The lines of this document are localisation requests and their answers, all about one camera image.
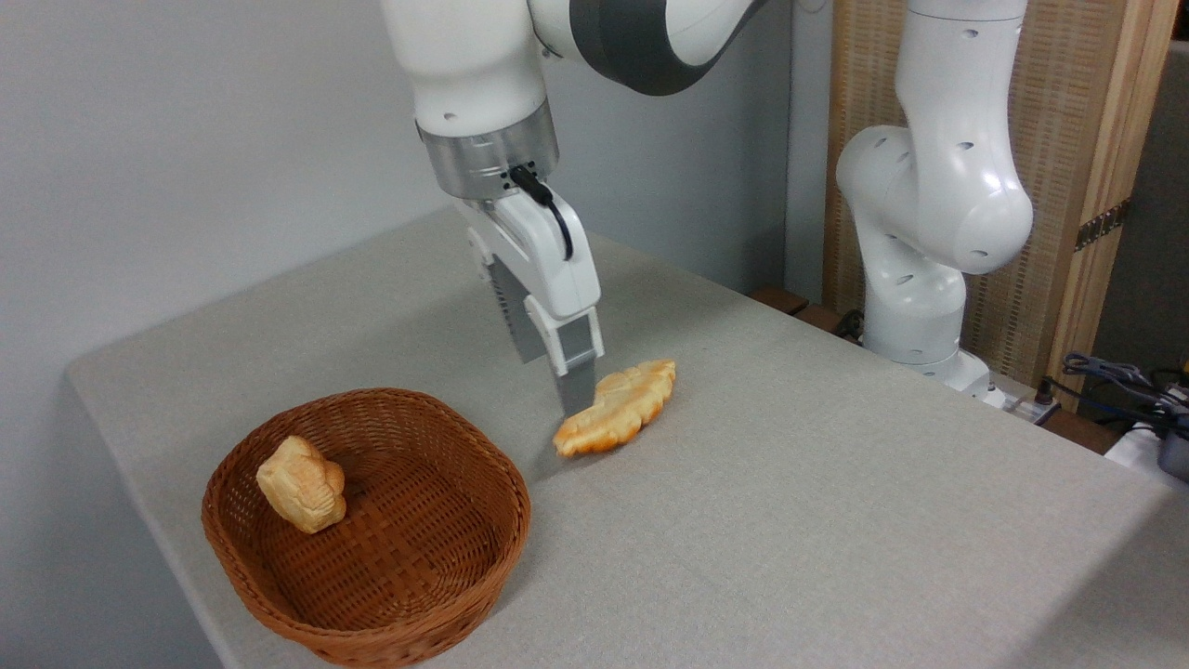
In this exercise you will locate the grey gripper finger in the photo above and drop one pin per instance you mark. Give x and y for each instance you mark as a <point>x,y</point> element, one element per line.
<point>574,358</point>
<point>520,321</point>

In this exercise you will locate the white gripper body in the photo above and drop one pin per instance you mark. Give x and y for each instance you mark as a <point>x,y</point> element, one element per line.
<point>548,260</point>

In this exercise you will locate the long braided bread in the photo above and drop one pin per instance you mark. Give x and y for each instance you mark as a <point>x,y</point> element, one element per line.
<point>618,409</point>

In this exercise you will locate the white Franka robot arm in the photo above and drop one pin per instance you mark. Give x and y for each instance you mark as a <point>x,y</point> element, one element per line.
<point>929,204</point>

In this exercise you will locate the small chunky bread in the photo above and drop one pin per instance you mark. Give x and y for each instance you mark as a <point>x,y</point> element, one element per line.
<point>302,483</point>

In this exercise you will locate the brown wicker basket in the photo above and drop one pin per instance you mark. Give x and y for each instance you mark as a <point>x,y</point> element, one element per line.
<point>418,595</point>

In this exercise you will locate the black power plug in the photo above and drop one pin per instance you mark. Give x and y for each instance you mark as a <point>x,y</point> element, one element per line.
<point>1046,390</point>

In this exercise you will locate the wooden lattice screen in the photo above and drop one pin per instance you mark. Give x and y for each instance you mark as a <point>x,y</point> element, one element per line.
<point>1068,111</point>

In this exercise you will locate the black metal hinge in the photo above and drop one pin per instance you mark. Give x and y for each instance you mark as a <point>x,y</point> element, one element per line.
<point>1104,225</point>

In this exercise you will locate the white box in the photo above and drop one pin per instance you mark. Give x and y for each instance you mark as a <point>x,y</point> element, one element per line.
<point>1135,455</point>

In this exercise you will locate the dark grey container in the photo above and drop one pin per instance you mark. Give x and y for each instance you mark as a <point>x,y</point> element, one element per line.
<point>1175,455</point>

